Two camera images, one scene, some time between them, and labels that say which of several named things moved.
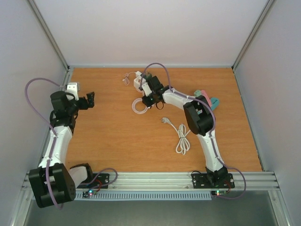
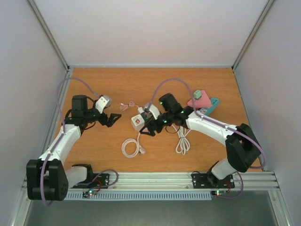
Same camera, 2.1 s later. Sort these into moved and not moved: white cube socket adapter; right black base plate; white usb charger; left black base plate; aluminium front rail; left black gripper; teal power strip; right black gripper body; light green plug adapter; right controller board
Moved: white usb charger; white cube socket adapter; right black gripper body; left black gripper
Not moved: light green plug adapter; right controller board; aluminium front rail; teal power strip; left black base plate; right black base plate
